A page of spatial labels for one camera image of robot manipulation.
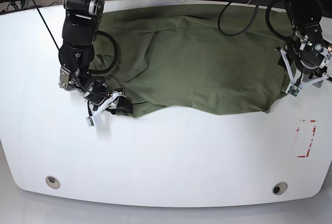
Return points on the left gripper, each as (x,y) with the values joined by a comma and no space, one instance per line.
(310,58)

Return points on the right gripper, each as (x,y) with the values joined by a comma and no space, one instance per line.
(97,94)

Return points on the green T-shirt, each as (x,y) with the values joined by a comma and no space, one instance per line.
(197,56)

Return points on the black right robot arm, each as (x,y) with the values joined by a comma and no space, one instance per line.
(80,28)

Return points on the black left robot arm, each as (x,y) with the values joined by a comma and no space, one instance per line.
(304,16)

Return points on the red tape rectangle marking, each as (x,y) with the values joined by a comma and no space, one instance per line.
(304,136)

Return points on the left grey table grommet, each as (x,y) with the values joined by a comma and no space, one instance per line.
(52,182)

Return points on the grey table grommet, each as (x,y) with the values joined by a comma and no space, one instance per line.
(52,182)
(280,188)

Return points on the right grey table grommet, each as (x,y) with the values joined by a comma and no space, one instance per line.
(280,188)

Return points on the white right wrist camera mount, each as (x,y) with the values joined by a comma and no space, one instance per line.
(94,116)

